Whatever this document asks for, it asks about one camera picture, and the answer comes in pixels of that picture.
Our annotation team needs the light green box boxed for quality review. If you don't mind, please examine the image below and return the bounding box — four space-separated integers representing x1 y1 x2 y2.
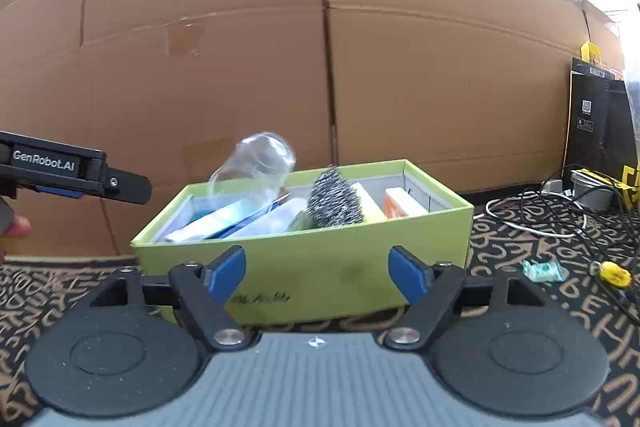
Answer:
130 159 475 328

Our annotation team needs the person's left hand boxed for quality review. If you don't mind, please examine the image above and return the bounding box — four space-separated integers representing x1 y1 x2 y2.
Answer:
0 197 32 264

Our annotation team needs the teal crumpled wrapper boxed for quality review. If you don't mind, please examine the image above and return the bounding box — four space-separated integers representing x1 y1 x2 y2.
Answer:
519 259 569 284

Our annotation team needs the black letter-print carpet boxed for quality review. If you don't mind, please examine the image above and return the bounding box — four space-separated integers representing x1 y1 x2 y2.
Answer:
0 196 640 410

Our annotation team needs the pale yellow sponge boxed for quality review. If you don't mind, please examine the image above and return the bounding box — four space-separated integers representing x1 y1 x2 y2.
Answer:
349 181 389 224

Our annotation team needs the clear plastic cup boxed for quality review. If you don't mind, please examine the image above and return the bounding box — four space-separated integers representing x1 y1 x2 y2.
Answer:
207 131 297 214

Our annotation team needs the steel wool scrubber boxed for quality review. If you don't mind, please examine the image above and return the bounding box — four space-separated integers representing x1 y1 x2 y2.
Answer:
305 165 365 228

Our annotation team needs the black cable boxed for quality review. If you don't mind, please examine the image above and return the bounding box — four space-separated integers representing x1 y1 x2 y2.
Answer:
519 185 640 329

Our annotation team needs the dark blue small box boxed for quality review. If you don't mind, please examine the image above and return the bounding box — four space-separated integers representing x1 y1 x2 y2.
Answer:
189 198 282 241

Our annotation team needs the white orange medicine box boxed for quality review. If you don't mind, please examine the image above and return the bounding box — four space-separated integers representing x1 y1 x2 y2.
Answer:
383 186 430 219

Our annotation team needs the white power adapter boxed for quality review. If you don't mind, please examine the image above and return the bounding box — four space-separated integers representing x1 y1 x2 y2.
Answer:
542 178 572 198

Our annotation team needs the large cardboard box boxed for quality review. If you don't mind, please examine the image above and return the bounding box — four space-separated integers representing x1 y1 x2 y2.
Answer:
0 0 627 259

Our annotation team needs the yellow cable connector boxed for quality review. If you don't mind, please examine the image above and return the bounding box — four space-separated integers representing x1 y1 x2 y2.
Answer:
589 259 634 291

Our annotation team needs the white cable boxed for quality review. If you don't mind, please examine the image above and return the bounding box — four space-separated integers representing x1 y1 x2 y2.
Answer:
484 196 589 239

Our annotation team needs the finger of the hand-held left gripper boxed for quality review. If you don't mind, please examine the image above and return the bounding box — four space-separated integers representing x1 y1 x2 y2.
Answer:
102 166 153 206

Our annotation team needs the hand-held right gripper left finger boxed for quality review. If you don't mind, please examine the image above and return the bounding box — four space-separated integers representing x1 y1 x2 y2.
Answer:
89 245 261 352

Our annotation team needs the grey round container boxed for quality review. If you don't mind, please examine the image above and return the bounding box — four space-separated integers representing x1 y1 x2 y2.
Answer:
569 169 616 212

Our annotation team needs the black yellow box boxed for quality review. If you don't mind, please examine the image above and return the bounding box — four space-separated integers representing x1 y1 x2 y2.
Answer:
562 41 640 204

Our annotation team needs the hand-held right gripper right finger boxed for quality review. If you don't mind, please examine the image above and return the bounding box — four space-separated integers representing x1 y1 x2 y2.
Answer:
382 245 547 352

